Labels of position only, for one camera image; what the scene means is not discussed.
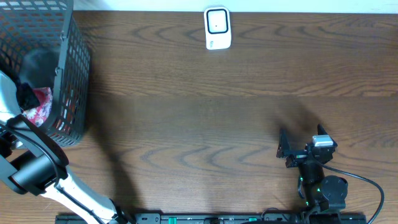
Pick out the red purple snack bag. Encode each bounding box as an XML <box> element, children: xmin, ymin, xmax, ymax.
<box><xmin>23</xmin><ymin>87</ymin><xmax>53</xmax><ymax>127</ymax></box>

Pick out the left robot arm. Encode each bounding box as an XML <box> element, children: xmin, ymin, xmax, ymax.
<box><xmin>1</xmin><ymin>73</ymin><xmax>136</xmax><ymax>223</ymax></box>

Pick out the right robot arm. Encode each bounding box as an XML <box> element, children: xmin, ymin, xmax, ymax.
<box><xmin>276</xmin><ymin>124</ymin><xmax>348</xmax><ymax>223</ymax></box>

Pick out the grey plastic mesh basket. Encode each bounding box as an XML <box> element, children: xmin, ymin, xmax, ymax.
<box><xmin>1</xmin><ymin>0</ymin><xmax>91</xmax><ymax>147</ymax></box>

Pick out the right black cable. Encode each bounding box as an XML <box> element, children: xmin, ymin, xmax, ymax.
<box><xmin>317</xmin><ymin>160</ymin><xmax>386</xmax><ymax>224</ymax></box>

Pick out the black cable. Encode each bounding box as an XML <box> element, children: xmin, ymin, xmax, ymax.
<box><xmin>0</xmin><ymin>123</ymin><xmax>106</xmax><ymax>224</ymax></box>
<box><xmin>317</xmin><ymin>160</ymin><xmax>386</xmax><ymax>224</ymax></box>

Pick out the left black cable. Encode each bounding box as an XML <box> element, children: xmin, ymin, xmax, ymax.
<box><xmin>0</xmin><ymin>123</ymin><xmax>106</xmax><ymax>224</ymax></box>

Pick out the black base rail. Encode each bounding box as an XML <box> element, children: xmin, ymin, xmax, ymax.
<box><xmin>55</xmin><ymin>212</ymin><xmax>368</xmax><ymax>224</ymax></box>

